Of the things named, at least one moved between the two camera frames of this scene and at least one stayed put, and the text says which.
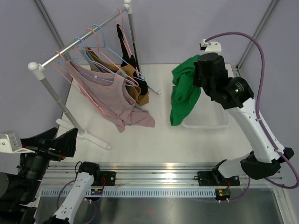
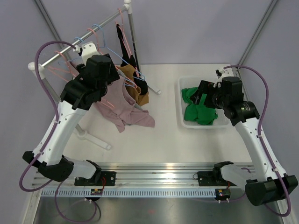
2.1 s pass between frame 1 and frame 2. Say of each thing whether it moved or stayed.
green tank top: moved
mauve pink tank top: stayed
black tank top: stayed
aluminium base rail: stayed
